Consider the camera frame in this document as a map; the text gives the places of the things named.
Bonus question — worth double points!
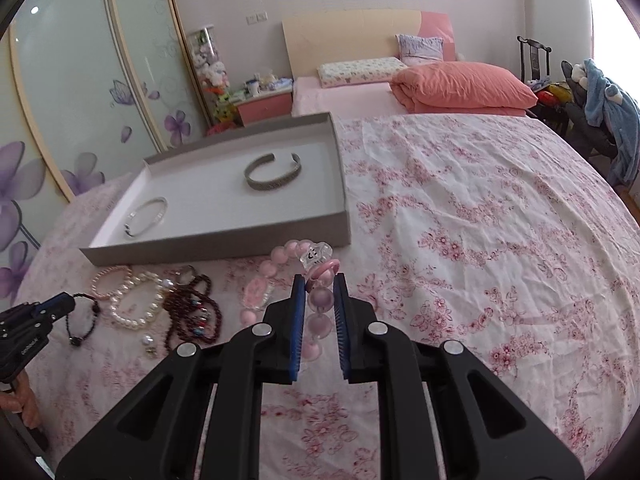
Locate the purple patterned pillow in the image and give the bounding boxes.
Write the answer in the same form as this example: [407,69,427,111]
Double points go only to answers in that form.
[396,34,445,67]

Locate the clear tube of plush toys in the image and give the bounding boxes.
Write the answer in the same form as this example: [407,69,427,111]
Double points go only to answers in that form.
[187,24,231,96]

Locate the black cord bracelet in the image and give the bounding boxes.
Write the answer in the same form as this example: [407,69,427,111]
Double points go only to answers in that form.
[65,294,101,348]

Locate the wide silver cuff bracelet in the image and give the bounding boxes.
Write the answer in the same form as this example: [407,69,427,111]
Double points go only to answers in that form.
[243,152,302,192]

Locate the white pearl bracelet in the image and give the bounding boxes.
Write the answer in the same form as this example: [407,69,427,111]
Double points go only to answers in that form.
[109,270,173,331]

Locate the blue fleece robe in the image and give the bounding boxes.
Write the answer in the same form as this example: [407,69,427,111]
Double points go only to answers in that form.
[582,59,640,186]

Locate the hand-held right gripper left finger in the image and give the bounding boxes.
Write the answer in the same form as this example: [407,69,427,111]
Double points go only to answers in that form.
[55,274,307,480]

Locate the colourful toys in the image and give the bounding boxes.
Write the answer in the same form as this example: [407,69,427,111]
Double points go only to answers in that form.
[530,77,571,106]

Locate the cream and pink headboard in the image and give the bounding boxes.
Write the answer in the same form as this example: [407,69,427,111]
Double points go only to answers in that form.
[281,9,458,81]

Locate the large pink bead bracelet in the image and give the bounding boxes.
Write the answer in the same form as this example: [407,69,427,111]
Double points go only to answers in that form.
[239,240,346,361]

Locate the person's left hand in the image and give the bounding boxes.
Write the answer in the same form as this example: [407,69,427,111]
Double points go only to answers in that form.
[0,372,42,431]

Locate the nightstand clutter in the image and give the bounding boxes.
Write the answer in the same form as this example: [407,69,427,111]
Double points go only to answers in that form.
[227,72,293,101]

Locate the dark red bead bracelet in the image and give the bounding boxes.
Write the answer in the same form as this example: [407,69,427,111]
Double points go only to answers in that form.
[162,272,223,351]

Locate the grey shallow cardboard box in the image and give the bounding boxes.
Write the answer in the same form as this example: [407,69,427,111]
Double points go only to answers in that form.
[79,111,352,267]

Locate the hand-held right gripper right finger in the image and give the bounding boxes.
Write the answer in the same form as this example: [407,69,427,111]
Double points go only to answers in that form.
[332,272,586,480]

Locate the grey chair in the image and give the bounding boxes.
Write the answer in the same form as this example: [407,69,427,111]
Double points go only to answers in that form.
[560,60,621,158]

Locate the pink floral bedsheet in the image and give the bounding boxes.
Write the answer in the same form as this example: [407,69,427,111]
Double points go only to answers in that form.
[15,112,640,480]

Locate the plain pink bed sheet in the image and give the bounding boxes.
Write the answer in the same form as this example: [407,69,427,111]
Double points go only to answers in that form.
[291,76,531,118]

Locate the floral sliding door wardrobe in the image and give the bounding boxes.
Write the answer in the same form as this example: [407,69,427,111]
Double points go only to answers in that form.
[0,0,216,311]

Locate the cream patterned pillow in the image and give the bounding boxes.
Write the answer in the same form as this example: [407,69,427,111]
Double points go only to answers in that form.
[316,56,410,88]

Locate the small pink bead bracelet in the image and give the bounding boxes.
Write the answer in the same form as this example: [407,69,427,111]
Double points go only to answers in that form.
[91,265,133,302]

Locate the pink and cream nightstand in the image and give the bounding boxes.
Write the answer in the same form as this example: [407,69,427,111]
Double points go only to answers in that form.
[235,87,293,127]

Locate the thin silver bangle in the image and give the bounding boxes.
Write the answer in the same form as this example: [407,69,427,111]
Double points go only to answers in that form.
[123,196,168,238]

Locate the folded coral duvet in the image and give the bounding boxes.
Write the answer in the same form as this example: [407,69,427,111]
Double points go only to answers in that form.
[390,61,538,117]

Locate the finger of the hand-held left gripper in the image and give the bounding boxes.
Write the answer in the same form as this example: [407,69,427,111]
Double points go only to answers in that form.
[30,293,77,319]

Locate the dark wooden chair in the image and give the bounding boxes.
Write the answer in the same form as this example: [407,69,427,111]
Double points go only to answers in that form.
[516,36,571,136]

